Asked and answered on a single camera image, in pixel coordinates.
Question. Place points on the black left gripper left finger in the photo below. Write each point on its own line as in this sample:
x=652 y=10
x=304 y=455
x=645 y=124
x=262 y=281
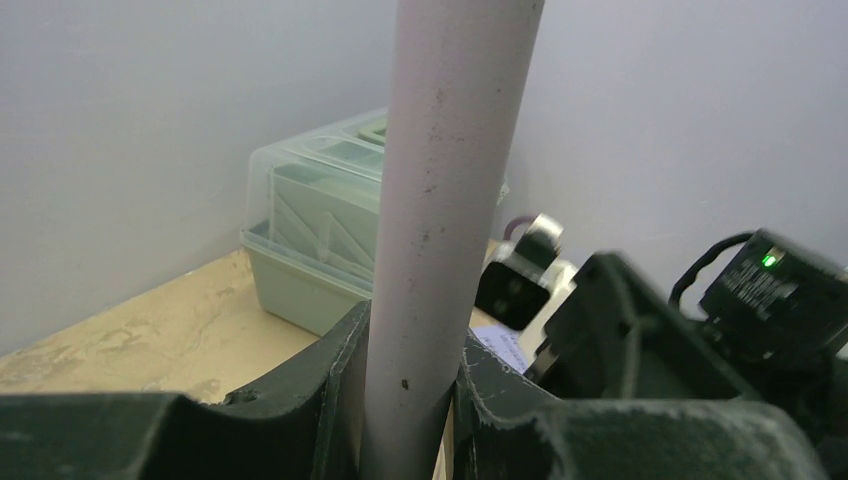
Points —
x=301 y=420

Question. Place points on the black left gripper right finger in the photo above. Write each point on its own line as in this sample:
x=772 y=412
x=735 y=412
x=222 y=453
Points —
x=505 y=427

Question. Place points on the translucent green storage box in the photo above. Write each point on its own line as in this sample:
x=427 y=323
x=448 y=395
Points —
x=311 y=220

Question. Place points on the lilac perforated music stand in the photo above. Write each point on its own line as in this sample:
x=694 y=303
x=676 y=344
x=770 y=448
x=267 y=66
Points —
x=458 y=76

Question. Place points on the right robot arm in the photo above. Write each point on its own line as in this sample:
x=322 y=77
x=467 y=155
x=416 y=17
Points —
x=756 y=317

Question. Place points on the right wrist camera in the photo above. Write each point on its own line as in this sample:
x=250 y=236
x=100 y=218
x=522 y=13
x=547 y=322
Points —
x=524 y=280

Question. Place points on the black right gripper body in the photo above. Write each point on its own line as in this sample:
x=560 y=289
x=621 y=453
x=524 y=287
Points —
x=614 y=337

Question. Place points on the white sheet music pages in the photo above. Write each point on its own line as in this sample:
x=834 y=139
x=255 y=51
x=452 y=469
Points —
x=503 y=343

